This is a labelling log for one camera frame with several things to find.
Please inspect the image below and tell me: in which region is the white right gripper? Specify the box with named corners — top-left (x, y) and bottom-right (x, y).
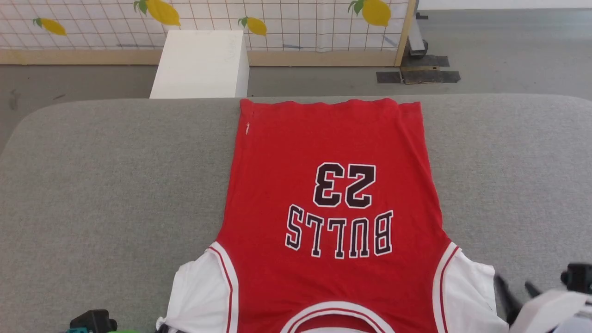
top-left (493, 274), bottom-right (592, 333)

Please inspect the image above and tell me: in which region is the red Bulls basketball jersey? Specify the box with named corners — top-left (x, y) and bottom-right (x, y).
top-left (156, 98), bottom-right (509, 333)

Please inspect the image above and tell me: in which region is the grey metal panel brace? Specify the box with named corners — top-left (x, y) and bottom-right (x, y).
top-left (407, 0), bottom-right (429, 59)

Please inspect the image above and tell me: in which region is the white rectangular box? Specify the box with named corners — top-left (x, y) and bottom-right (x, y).
top-left (149, 30), bottom-right (250, 99)

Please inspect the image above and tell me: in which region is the lemon print partition panel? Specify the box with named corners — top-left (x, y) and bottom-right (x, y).
top-left (0, 0), bottom-right (417, 67)

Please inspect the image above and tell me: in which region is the black floor base plate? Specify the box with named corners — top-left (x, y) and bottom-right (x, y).
top-left (376, 55), bottom-right (461, 85)

